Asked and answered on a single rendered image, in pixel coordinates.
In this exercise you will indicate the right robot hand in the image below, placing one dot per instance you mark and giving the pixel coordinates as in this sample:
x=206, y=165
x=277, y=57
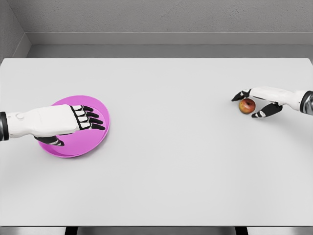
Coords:
x=265, y=94

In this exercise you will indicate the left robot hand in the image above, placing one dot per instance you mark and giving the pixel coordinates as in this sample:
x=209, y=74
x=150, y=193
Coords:
x=55, y=120

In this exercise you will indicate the red yellow apple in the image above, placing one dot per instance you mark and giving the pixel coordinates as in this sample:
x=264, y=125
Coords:
x=247, y=106

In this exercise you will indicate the pink round plate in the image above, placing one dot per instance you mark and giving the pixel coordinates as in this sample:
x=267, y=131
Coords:
x=80, y=142

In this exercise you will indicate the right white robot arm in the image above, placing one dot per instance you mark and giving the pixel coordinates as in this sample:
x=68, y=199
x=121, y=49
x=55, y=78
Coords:
x=299, y=99

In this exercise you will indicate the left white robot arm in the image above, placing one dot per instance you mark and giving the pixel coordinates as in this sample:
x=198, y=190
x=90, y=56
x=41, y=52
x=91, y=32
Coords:
x=14, y=123

